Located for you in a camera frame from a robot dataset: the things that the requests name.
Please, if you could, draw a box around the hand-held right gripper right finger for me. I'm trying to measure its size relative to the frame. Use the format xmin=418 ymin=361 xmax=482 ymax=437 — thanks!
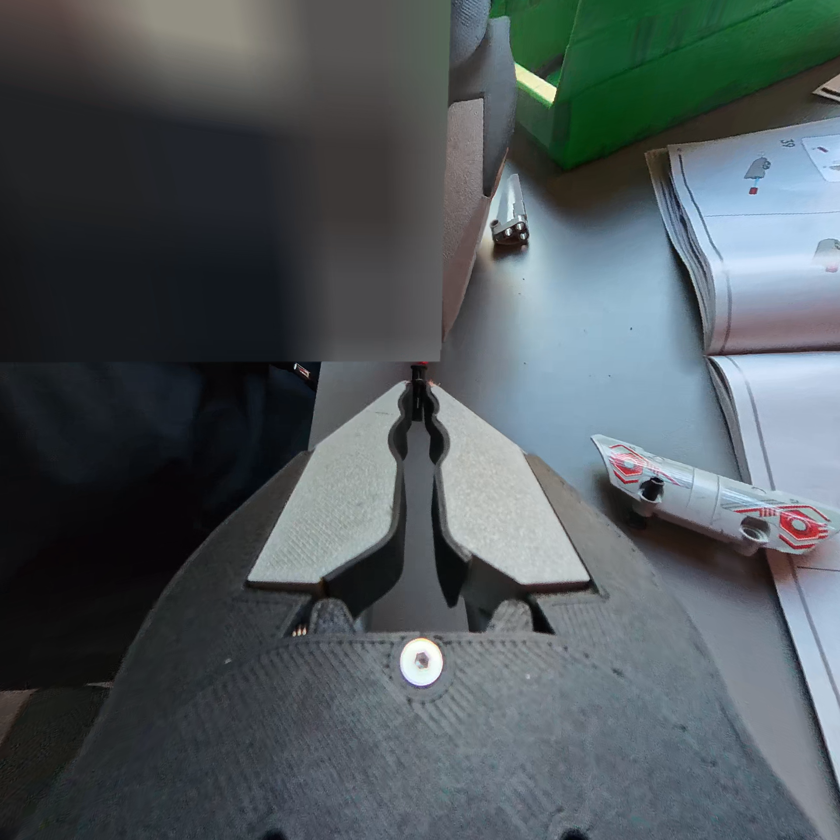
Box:
xmin=423 ymin=382 xmax=593 ymax=633

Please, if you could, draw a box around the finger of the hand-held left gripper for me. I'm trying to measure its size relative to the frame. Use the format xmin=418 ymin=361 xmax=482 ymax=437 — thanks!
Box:
xmin=441 ymin=16 xmax=517 ymax=339

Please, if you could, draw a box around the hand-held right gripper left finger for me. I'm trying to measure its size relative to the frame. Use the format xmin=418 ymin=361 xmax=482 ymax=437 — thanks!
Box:
xmin=247 ymin=381 xmax=416 ymax=619

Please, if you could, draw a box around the small grey lego piece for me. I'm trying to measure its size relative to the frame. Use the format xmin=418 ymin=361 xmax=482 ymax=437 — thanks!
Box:
xmin=489 ymin=172 xmax=530 ymax=247

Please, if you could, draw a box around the white lego panel red print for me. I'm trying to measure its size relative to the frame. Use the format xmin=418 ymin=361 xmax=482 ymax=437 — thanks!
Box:
xmin=591 ymin=433 xmax=840 ymax=574

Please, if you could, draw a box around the lego instruction booklet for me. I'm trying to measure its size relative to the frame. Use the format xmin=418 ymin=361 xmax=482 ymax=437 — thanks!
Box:
xmin=645 ymin=117 xmax=840 ymax=815

